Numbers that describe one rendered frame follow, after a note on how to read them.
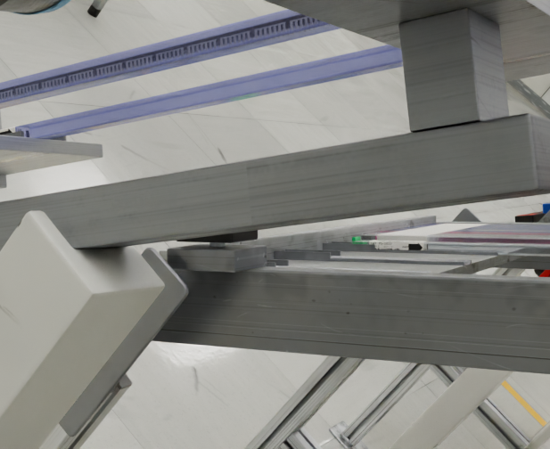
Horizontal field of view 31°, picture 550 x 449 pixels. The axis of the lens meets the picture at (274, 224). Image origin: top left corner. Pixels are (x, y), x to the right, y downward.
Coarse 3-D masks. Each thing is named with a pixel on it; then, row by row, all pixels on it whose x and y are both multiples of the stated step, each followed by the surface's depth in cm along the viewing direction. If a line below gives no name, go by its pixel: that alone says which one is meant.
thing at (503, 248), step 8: (360, 240) 105; (368, 240) 105; (424, 248) 101; (432, 248) 100; (440, 248) 100; (448, 248) 99; (456, 248) 99; (464, 248) 99; (472, 248) 98; (480, 248) 98; (488, 248) 98; (496, 248) 97; (504, 248) 97; (512, 248) 96; (520, 248) 96; (528, 248) 96; (536, 248) 95; (544, 248) 95; (544, 256) 95
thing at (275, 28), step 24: (240, 24) 45; (264, 24) 45; (288, 24) 44; (312, 24) 44; (144, 48) 48; (168, 48) 48; (192, 48) 47; (216, 48) 46; (240, 48) 46; (48, 72) 52; (72, 72) 51; (96, 72) 50; (120, 72) 49; (144, 72) 49; (0, 96) 53; (24, 96) 53; (48, 96) 53
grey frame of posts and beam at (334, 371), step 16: (320, 368) 150; (336, 368) 150; (352, 368) 149; (128, 384) 80; (304, 384) 152; (320, 384) 152; (336, 384) 149; (112, 400) 80; (288, 400) 153; (304, 400) 153; (320, 400) 151; (96, 416) 80; (288, 416) 155; (304, 416) 152; (64, 432) 79; (80, 432) 80; (272, 432) 155; (288, 432) 154; (48, 448) 80; (64, 448) 80; (256, 448) 156; (272, 448) 155
